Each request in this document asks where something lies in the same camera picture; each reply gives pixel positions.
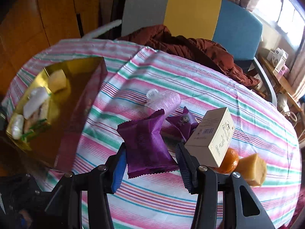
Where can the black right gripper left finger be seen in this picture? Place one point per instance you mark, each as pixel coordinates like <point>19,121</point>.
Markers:
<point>64,205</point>

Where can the yellow sponge block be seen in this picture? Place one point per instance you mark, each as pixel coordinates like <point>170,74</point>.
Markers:
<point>253,169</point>

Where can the white square carton box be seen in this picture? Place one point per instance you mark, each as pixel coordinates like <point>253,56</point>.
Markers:
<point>210,140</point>

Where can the purple snack packet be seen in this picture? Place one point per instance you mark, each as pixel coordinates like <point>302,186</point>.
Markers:
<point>145,148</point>
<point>185,123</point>

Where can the pink plastic hair roller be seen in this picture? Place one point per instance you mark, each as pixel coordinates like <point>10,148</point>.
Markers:
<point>167,100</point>

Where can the orange tangerine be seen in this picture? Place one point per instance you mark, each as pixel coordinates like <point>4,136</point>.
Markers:
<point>229,163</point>

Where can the striped bed sheet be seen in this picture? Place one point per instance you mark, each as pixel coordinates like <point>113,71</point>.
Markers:
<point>161,200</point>

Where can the gold red storage box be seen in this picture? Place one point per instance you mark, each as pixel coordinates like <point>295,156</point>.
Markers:
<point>55,146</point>

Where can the green white packet in box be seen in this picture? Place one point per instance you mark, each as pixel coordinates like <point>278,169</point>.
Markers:
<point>37,122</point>

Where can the white pearly wrapped ball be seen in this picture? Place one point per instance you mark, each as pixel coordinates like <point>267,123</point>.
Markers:
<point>17,127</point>

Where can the white soap bar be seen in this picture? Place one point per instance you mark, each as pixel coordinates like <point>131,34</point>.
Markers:
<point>37,97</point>

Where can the yellow sponge in box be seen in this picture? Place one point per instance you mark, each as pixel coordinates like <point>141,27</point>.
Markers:
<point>57,81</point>

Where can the wooden side table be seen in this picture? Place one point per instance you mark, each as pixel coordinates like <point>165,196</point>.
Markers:
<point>281,85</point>

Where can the pink small box on table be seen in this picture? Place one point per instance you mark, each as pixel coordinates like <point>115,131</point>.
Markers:
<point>283,72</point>

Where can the white product box on table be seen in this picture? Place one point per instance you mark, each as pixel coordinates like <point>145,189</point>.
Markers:
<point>277,58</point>

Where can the brown quilted jacket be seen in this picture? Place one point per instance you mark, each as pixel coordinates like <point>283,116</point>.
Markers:
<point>202,51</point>

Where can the wooden wardrobe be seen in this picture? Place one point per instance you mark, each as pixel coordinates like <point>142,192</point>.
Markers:
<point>31,26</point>

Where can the grey yellow blue chair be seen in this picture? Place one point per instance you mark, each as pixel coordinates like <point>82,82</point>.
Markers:
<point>221,21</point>

